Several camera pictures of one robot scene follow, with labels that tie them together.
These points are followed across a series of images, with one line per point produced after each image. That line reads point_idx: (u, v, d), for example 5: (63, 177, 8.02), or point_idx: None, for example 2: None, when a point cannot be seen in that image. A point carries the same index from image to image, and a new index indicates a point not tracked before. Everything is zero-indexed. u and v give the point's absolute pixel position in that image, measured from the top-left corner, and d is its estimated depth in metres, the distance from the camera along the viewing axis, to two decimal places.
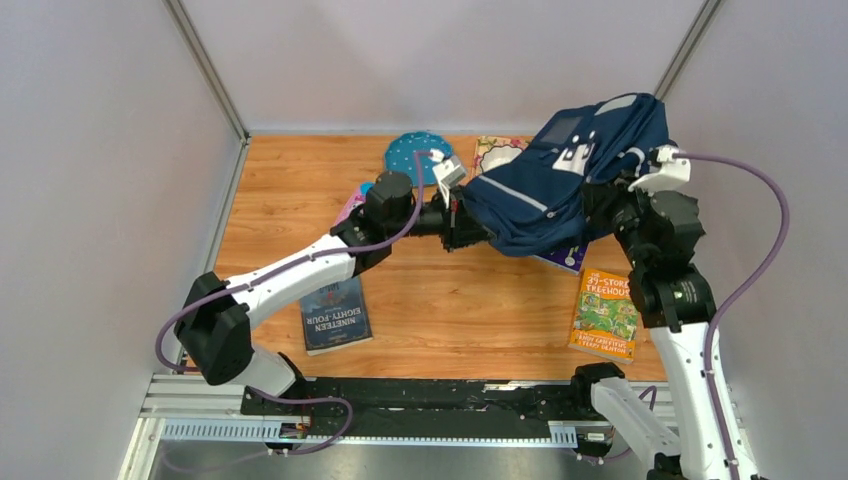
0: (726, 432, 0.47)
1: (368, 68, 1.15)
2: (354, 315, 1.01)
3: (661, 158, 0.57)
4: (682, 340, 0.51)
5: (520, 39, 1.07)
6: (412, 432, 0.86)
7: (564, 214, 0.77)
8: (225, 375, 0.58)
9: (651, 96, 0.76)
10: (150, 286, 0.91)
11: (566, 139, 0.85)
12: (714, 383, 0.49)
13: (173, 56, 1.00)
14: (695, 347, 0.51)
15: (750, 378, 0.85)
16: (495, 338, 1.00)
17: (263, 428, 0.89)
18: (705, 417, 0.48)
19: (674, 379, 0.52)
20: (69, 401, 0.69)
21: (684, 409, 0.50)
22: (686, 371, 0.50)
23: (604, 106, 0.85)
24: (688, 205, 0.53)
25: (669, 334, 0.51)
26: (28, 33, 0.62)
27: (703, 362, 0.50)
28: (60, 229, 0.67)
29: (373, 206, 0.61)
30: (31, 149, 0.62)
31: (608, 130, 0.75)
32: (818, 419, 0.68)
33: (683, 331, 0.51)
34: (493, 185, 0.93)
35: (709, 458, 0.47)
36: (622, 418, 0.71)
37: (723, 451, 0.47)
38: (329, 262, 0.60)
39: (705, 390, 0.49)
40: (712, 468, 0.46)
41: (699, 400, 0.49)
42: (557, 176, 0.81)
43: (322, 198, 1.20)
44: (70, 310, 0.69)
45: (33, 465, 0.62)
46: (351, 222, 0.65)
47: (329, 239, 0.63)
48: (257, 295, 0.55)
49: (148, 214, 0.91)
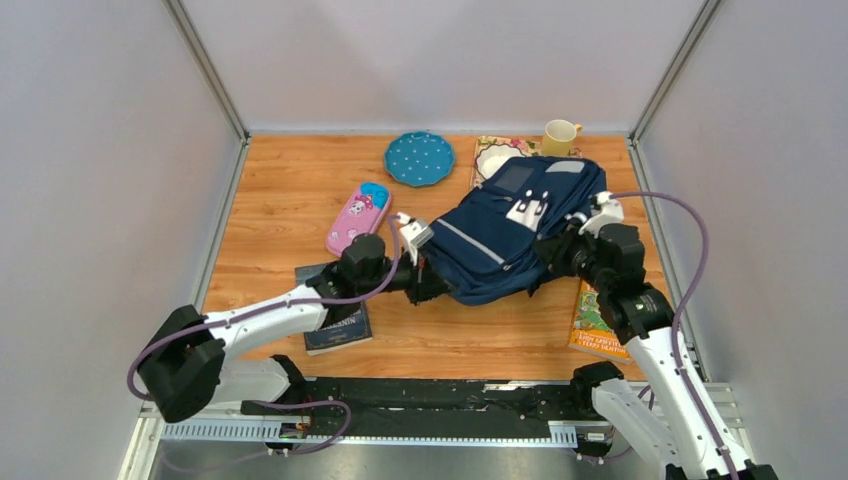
0: (710, 421, 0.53)
1: (367, 68, 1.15)
2: (354, 315, 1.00)
3: (599, 201, 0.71)
4: (654, 346, 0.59)
5: (519, 39, 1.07)
6: (412, 432, 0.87)
7: (517, 266, 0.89)
8: (184, 414, 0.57)
9: (595, 165, 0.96)
10: (151, 286, 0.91)
11: (518, 193, 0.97)
12: (689, 380, 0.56)
13: (172, 56, 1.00)
14: (666, 350, 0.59)
15: (746, 379, 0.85)
16: (495, 338, 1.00)
17: (263, 428, 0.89)
18: (689, 412, 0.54)
19: (658, 386, 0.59)
20: (71, 401, 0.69)
21: (671, 409, 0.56)
22: (662, 371, 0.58)
23: (554, 166, 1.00)
24: (630, 233, 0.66)
25: (639, 341, 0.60)
26: (27, 32, 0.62)
27: (674, 361, 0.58)
28: (59, 228, 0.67)
29: (347, 263, 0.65)
30: (29, 148, 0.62)
31: (556, 194, 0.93)
32: (814, 421, 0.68)
33: (651, 337, 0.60)
34: (448, 226, 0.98)
35: (701, 448, 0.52)
36: (627, 421, 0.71)
37: (713, 441, 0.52)
38: (303, 310, 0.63)
39: (683, 387, 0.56)
40: (707, 458, 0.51)
41: (680, 397, 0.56)
42: (511, 227, 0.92)
43: (322, 198, 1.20)
44: (69, 311, 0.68)
45: (34, 465, 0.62)
46: (324, 277, 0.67)
47: (303, 288, 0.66)
48: (234, 332, 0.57)
49: (149, 214, 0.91)
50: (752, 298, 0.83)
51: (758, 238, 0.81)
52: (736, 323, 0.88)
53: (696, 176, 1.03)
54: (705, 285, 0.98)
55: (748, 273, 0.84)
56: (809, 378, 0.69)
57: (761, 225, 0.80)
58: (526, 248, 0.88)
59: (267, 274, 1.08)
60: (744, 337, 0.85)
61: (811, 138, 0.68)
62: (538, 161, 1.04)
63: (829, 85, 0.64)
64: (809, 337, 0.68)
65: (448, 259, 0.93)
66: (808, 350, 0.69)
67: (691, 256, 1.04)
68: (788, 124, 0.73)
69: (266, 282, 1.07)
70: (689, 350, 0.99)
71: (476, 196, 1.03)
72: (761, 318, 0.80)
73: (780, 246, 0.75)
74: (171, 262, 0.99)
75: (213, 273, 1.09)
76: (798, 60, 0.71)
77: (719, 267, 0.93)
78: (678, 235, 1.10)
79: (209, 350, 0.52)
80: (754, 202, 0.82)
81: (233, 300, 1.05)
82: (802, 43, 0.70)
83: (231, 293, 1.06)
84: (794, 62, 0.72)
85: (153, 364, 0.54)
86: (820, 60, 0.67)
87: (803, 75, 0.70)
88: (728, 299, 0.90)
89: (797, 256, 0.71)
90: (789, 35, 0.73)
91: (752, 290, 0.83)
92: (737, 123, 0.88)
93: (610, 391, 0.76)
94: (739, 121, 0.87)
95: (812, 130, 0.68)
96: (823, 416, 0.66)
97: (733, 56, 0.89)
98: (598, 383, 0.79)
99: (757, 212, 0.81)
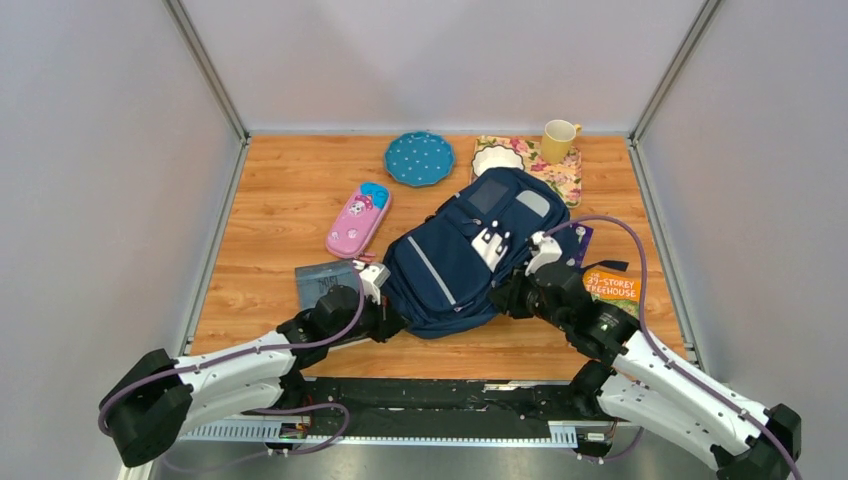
0: (720, 396, 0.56)
1: (367, 68, 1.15)
2: None
3: (535, 240, 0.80)
4: (637, 354, 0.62)
5: (519, 39, 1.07)
6: (412, 432, 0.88)
7: (469, 309, 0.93)
8: (144, 458, 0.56)
9: (561, 208, 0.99)
10: (150, 286, 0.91)
11: (487, 220, 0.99)
12: (681, 367, 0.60)
13: (172, 55, 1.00)
14: (647, 353, 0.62)
15: (744, 379, 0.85)
16: (492, 338, 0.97)
17: (263, 428, 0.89)
18: (700, 397, 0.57)
19: (661, 388, 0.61)
20: (71, 401, 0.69)
21: (684, 402, 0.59)
22: (657, 374, 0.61)
23: (525, 195, 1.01)
24: (565, 266, 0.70)
25: (624, 358, 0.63)
26: (25, 30, 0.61)
27: (660, 359, 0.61)
28: (58, 227, 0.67)
29: (321, 312, 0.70)
30: (28, 146, 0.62)
31: (523, 238, 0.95)
32: (814, 420, 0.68)
33: (629, 349, 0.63)
34: (413, 244, 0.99)
35: (728, 423, 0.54)
36: (644, 419, 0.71)
37: (732, 411, 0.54)
38: (272, 357, 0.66)
39: (682, 377, 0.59)
40: (738, 429, 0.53)
41: (686, 387, 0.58)
42: (472, 261, 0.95)
43: (322, 198, 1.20)
44: (69, 310, 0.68)
45: (35, 464, 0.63)
46: (295, 323, 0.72)
47: (275, 335, 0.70)
48: (201, 377, 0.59)
49: (148, 214, 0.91)
50: (752, 298, 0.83)
51: (758, 238, 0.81)
52: (735, 323, 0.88)
53: (696, 176, 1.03)
54: (705, 285, 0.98)
55: (747, 273, 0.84)
56: (808, 378, 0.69)
57: (762, 225, 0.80)
58: (479, 293, 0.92)
59: (267, 274, 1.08)
60: (743, 337, 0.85)
61: (812, 138, 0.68)
62: (515, 182, 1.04)
63: (829, 85, 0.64)
64: (809, 337, 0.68)
65: (406, 288, 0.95)
66: (808, 350, 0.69)
67: (691, 256, 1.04)
68: (788, 124, 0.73)
69: (266, 282, 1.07)
70: (689, 350, 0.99)
71: (448, 210, 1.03)
72: (760, 318, 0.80)
73: (780, 246, 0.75)
74: (171, 261, 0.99)
75: (213, 273, 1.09)
76: (798, 59, 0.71)
77: (719, 267, 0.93)
78: (678, 235, 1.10)
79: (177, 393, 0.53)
80: (754, 202, 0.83)
81: (233, 300, 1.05)
82: (802, 43, 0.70)
83: (231, 294, 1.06)
84: (794, 61, 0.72)
85: (118, 407, 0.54)
86: (820, 60, 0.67)
87: (802, 75, 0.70)
88: (728, 299, 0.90)
89: (796, 256, 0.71)
90: (789, 34, 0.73)
91: (751, 290, 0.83)
92: (737, 123, 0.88)
93: (614, 395, 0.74)
94: (739, 121, 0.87)
95: (812, 130, 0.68)
96: (823, 416, 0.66)
97: (732, 56, 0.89)
98: (599, 389, 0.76)
99: (758, 212, 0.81)
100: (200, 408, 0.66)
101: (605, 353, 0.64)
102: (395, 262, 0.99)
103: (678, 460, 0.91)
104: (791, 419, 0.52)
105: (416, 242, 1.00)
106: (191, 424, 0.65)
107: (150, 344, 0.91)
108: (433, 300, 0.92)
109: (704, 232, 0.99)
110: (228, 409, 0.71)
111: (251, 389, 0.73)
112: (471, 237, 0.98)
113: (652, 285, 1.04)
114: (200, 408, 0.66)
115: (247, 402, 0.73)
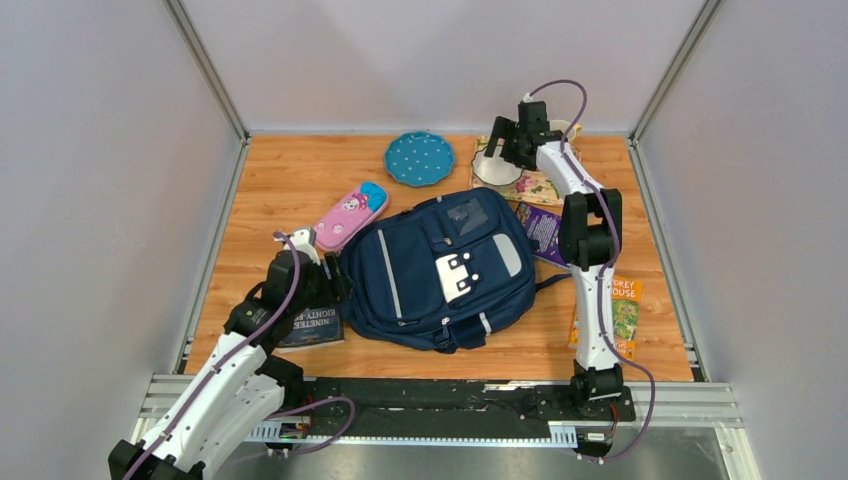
0: (578, 171, 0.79)
1: (366, 67, 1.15)
2: (328, 316, 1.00)
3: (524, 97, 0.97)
4: (550, 150, 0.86)
5: (519, 38, 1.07)
6: (412, 432, 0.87)
7: (411, 329, 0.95)
8: None
9: (530, 267, 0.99)
10: (149, 283, 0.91)
11: (458, 245, 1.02)
12: (569, 159, 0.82)
13: (171, 55, 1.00)
14: (556, 150, 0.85)
15: (747, 379, 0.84)
16: (493, 337, 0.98)
17: (263, 429, 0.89)
18: (565, 170, 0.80)
19: (550, 171, 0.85)
20: (69, 399, 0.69)
21: (557, 177, 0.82)
22: (551, 157, 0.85)
23: (502, 235, 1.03)
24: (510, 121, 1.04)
25: (541, 149, 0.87)
26: (27, 31, 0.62)
27: (559, 152, 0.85)
28: (56, 226, 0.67)
29: (276, 277, 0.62)
30: (28, 143, 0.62)
31: (487, 284, 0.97)
32: (811, 417, 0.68)
33: (548, 147, 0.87)
34: (381, 243, 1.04)
35: (574, 186, 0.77)
36: (592, 330, 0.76)
37: (579, 180, 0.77)
38: (236, 365, 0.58)
39: (565, 162, 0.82)
40: (575, 187, 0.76)
41: (559, 165, 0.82)
42: (430, 281, 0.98)
43: (322, 197, 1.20)
44: (67, 308, 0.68)
45: (34, 464, 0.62)
46: (241, 310, 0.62)
47: (227, 339, 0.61)
48: (177, 438, 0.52)
49: (148, 212, 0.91)
50: (750, 298, 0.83)
51: (756, 238, 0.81)
52: (735, 322, 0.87)
53: (696, 178, 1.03)
54: (706, 284, 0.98)
55: (747, 271, 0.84)
56: (805, 379, 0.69)
57: (760, 225, 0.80)
58: (425, 316, 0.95)
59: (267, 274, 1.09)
60: (743, 337, 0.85)
61: (811, 136, 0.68)
62: (498, 214, 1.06)
63: (829, 83, 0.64)
64: (808, 337, 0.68)
65: (361, 287, 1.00)
66: (808, 348, 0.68)
67: (690, 256, 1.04)
68: (787, 123, 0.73)
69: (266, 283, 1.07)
70: (689, 350, 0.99)
71: (428, 218, 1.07)
72: (758, 316, 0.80)
73: (778, 246, 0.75)
74: (172, 260, 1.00)
75: (213, 273, 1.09)
76: (798, 58, 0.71)
77: (719, 266, 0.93)
78: (677, 235, 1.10)
79: (166, 471, 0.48)
80: (753, 201, 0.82)
81: (233, 300, 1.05)
82: (803, 41, 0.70)
83: (231, 293, 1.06)
84: (797, 61, 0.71)
85: None
86: (820, 57, 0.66)
87: (802, 72, 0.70)
88: (727, 296, 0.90)
89: (797, 254, 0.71)
90: (791, 32, 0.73)
91: (750, 290, 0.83)
92: (737, 122, 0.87)
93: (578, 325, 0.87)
94: (738, 121, 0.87)
95: (811, 128, 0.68)
96: (822, 413, 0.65)
97: (733, 56, 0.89)
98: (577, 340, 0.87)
99: (755, 212, 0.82)
100: (213, 449, 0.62)
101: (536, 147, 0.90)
102: (359, 256, 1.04)
103: (680, 462, 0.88)
104: (616, 194, 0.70)
105: (384, 241, 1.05)
106: (212, 467, 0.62)
107: (150, 343, 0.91)
108: (383, 307, 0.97)
109: (704, 231, 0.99)
110: (241, 432, 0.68)
111: (253, 403, 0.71)
112: (436, 255, 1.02)
113: (652, 285, 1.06)
114: (214, 449, 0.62)
115: (252, 420, 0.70)
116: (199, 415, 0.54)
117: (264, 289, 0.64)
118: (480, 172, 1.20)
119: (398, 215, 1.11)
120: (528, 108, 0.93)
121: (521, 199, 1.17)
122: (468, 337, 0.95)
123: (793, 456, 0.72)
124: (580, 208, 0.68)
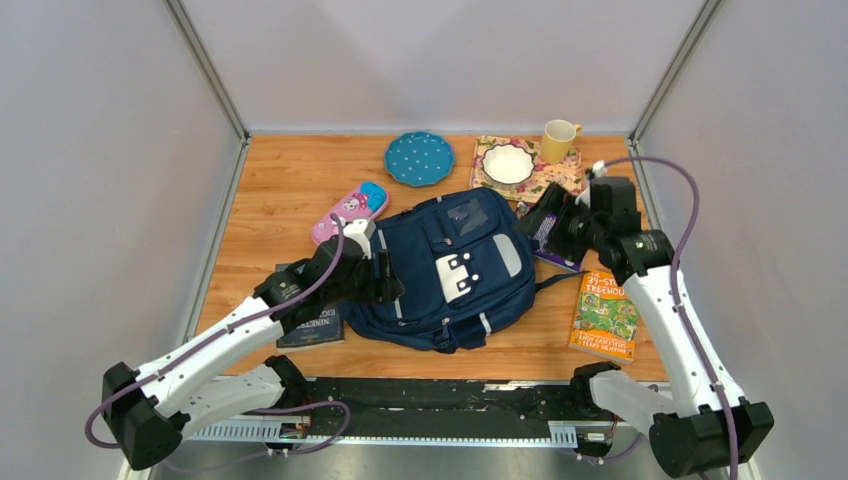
0: (705, 361, 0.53)
1: (366, 68, 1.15)
2: (327, 316, 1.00)
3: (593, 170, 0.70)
4: (653, 283, 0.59)
5: (519, 37, 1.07)
6: (412, 432, 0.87)
7: (411, 329, 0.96)
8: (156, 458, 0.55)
9: (530, 267, 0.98)
10: (147, 283, 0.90)
11: (458, 245, 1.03)
12: (686, 316, 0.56)
13: (171, 55, 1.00)
14: (664, 288, 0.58)
15: (747, 378, 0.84)
16: (493, 337, 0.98)
17: (264, 428, 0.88)
18: (686, 351, 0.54)
19: (663, 333, 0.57)
20: (69, 399, 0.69)
21: (669, 351, 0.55)
22: (658, 308, 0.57)
23: (503, 236, 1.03)
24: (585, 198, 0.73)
25: (636, 277, 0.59)
26: (27, 32, 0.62)
27: (672, 299, 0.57)
28: (55, 226, 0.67)
29: (322, 259, 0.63)
30: (29, 141, 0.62)
31: (488, 284, 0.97)
32: (812, 417, 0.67)
33: (649, 274, 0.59)
34: (382, 243, 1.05)
35: (696, 385, 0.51)
36: (619, 386, 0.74)
37: (706, 377, 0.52)
38: (249, 333, 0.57)
39: (680, 324, 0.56)
40: (700, 393, 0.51)
41: (677, 337, 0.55)
42: (431, 281, 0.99)
43: (322, 197, 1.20)
44: (66, 306, 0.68)
45: (31, 465, 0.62)
46: (274, 281, 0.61)
47: (251, 302, 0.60)
48: (168, 383, 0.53)
49: (147, 210, 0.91)
50: (750, 298, 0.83)
51: (755, 239, 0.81)
52: (735, 322, 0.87)
53: (696, 177, 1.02)
54: (706, 284, 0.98)
55: (747, 271, 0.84)
56: (803, 381, 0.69)
57: (760, 226, 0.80)
58: (425, 316, 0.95)
59: (267, 274, 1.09)
60: (743, 337, 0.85)
61: (810, 139, 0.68)
62: (498, 214, 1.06)
63: (828, 84, 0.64)
64: (808, 337, 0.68)
65: None
66: (809, 348, 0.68)
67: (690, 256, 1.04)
68: (787, 123, 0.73)
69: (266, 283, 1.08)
70: None
71: (428, 217, 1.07)
72: (758, 317, 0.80)
73: (779, 245, 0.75)
74: (172, 261, 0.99)
75: (213, 273, 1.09)
76: (798, 57, 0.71)
77: (719, 267, 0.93)
78: (677, 235, 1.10)
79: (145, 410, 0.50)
80: (752, 200, 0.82)
81: (233, 300, 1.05)
82: (803, 43, 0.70)
83: (231, 293, 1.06)
84: (796, 62, 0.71)
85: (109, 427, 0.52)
86: (820, 56, 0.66)
87: (803, 70, 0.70)
88: (727, 297, 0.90)
89: (797, 254, 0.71)
90: (791, 30, 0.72)
91: (750, 290, 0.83)
92: (737, 123, 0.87)
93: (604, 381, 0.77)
94: (738, 120, 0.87)
95: (811, 127, 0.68)
96: (822, 414, 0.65)
97: (733, 55, 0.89)
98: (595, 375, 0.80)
99: (754, 212, 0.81)
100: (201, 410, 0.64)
101: (626, 265, 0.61)
102: None
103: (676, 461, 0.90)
104: (762, 418, 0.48)
105: (385, 240, 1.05)
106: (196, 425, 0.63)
107: (150, 343, 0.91)
108: (383, 307, 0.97)
109: (702, 231, 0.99)
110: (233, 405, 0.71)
111: (250, 388, 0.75)
112: (436, 255, 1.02)
113: None
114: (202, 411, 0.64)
115: (244, 401, 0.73)
116: (194, 368, 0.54)
117: (306, 268, 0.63)
118: (489, 169, 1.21)
119: (398, 215, 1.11)
120: (614, 192, 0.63)
121: (521, 199, 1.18)
122: (469, 337, 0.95)
123: (795, 457, 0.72)
124: (712, 436, 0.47)
